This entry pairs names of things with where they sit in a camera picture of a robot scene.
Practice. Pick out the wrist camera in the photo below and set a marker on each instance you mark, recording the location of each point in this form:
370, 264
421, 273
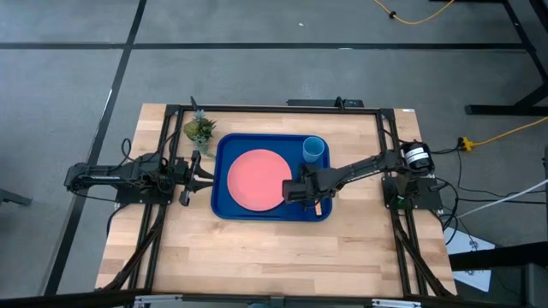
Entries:
180, 169
294, 191

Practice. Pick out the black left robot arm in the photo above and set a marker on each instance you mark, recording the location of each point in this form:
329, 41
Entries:
107, 175

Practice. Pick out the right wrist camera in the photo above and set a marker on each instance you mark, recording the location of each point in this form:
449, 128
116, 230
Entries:
294, 191

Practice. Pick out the black beam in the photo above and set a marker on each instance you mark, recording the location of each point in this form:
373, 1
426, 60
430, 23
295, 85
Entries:
492, 256

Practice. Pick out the black aluminium table frame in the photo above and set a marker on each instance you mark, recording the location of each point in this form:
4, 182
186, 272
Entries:
278, 109

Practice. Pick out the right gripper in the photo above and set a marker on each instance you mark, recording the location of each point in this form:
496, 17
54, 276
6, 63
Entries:
319, 181

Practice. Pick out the white paper sheet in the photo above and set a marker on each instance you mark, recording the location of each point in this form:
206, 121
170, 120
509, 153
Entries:
462, 248

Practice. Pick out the grey chair leg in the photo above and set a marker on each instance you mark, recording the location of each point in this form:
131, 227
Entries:
13, 197

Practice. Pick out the black desk stand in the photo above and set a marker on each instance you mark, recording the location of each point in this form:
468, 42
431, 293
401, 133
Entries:
492, 110

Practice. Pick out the blue plastic cup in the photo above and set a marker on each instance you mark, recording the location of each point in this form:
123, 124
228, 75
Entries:
312, 152

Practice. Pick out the succulent plant in black pot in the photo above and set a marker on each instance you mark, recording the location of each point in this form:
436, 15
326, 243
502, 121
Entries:
199, 130

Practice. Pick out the black low camera mount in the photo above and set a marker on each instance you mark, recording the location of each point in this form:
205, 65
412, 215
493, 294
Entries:
325, 103

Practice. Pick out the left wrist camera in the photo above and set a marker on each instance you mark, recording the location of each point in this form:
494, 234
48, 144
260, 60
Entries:
180, 169

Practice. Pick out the blue plastic tray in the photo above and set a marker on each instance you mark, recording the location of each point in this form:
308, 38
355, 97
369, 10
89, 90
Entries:
222, 205

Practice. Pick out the pink round plate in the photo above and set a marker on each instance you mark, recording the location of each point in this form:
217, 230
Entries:
257, 179

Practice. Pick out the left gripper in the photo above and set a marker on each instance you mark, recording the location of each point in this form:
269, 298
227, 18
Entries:
196, 159

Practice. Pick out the silver metal bracket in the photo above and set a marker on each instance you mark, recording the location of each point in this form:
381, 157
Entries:
396, 303
158, 299

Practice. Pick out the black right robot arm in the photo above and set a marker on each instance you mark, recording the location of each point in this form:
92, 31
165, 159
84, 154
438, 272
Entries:
364, 167

